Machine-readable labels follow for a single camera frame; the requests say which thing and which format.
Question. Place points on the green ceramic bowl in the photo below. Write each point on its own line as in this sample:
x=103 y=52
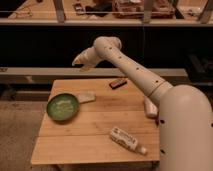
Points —
x=62 y=107

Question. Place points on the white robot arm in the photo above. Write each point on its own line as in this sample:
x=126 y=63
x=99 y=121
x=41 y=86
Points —
x=185 y=113

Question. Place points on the small brown box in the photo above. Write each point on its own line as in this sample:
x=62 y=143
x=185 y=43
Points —
x=118 y=83

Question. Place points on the wooden table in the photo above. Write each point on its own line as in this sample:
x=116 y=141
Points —
x=85 y=138

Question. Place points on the white plastic bottle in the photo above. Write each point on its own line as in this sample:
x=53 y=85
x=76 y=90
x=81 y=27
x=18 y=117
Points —
x=127 y=141

